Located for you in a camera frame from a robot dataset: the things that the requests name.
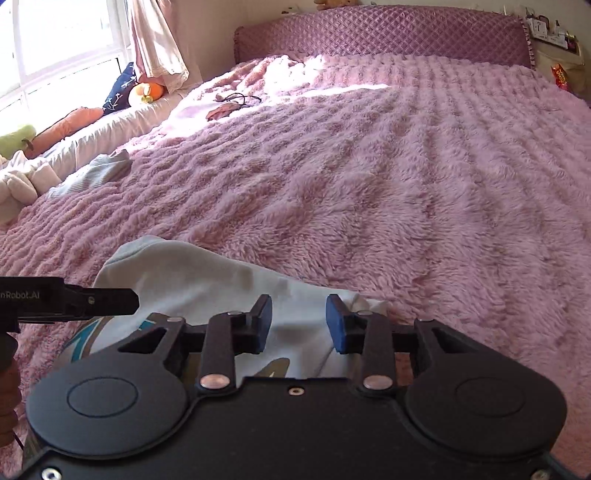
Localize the white bed sheet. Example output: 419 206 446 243
44 90 195 174

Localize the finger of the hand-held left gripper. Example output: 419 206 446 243
65 285 140 320

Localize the purple quilted headboard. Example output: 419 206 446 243
233 6 536 70

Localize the cream plush toy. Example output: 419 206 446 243
0 150 61 227

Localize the beige hanging organizer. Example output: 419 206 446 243
526 14 589 100

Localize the pink fluffy blanket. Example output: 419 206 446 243
0 52 591 467

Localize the green plush toy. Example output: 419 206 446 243
0 124 38 160

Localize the window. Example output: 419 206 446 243
0 0 132 112

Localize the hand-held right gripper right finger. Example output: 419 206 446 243
325 294 472 398

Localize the small pink cloth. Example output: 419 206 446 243
205 102 243 121

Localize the grey ribbed cloth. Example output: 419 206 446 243
46 148 134 199

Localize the orange round plush toy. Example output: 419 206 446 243
128 80 166 107

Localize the person's left hand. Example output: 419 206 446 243
0 357 21 432

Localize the orange long plush pillow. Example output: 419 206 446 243
28 106 105 153

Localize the pink curtain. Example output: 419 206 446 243
127 0 204 93

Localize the navy floral pillow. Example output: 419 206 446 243
102 62 139 115

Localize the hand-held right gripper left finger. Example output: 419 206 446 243
117 294 273 397

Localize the light blue printed garment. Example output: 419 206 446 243
55 235 389 380

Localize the black cable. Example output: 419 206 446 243
215 92 263 109

